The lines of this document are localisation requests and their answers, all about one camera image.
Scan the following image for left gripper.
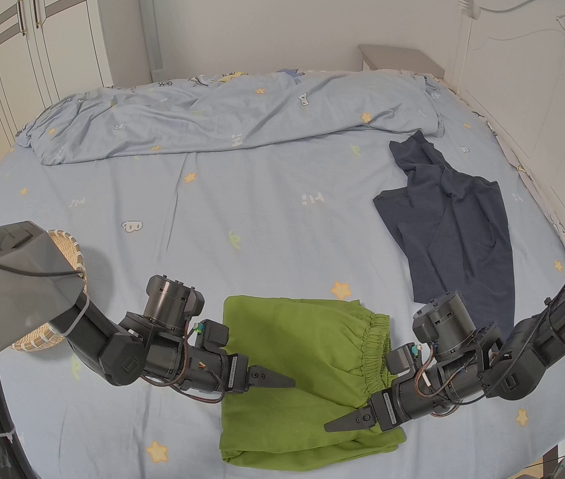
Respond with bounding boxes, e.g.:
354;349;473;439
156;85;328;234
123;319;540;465
182;346;253;396

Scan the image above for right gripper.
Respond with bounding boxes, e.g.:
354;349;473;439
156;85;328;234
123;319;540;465
367;366;459;433

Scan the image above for green shorts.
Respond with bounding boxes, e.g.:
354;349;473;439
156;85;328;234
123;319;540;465
219;295;407;472

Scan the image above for round woven basket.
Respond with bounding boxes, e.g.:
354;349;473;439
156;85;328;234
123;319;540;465
9;229;88;354

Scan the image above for dark blue garment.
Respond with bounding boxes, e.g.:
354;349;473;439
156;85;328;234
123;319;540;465
373;129;516;330

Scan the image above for bed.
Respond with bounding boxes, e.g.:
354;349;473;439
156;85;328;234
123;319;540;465
0;0;565;479

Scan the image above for pale blue quilt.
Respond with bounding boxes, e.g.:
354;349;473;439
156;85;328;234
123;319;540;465
14;69;445;166

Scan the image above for grey bedside table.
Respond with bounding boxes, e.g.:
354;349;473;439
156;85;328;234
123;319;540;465
357;44;447;80

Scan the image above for white wardrobe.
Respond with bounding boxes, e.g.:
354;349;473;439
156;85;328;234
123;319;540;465
0;0;113;188

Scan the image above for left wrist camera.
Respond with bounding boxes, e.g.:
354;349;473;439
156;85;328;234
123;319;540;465
195;320;230;353

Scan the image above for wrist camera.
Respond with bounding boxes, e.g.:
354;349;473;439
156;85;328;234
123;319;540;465
386;345;420;375
195;320;230;353

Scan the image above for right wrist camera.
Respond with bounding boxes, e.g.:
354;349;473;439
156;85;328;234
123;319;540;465
386;345;420;375

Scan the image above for pale wall pipe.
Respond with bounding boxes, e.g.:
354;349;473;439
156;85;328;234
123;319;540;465
135;0;166;81

